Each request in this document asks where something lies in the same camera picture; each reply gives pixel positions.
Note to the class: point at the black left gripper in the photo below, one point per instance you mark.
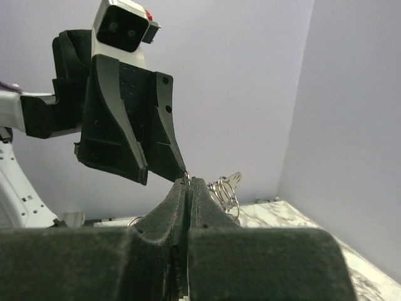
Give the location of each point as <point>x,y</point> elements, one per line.
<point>123,111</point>

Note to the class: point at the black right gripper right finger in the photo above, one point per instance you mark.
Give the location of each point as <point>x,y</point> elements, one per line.
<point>212,257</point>

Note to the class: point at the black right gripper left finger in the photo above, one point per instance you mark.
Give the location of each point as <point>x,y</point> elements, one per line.
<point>159,264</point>

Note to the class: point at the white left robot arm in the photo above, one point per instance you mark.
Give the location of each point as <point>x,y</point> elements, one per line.
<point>41,177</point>

